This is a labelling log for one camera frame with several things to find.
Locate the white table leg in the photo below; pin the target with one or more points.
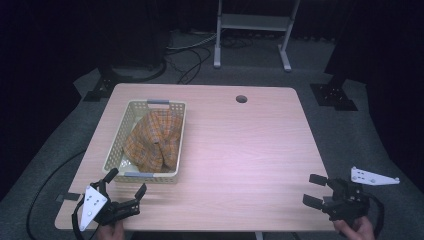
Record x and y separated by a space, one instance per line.
259 236

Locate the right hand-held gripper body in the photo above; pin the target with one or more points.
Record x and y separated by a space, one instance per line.
346 201

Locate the black stand base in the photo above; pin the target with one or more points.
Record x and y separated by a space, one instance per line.
103 88
333 96

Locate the person's right hand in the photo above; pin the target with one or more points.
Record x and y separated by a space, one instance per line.
358 231

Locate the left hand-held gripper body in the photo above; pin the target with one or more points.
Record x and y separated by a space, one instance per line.
91 206

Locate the white metal stand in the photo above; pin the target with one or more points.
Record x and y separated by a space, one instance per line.
253 21

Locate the orange plaid cloth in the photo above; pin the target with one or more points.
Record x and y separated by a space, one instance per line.
153 140

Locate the dark round table grommet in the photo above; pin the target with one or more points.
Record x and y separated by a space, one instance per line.
241 99

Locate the cream perforated plastic basket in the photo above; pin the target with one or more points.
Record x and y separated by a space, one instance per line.
115 156

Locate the person's left hand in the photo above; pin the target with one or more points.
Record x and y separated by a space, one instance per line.
111 231

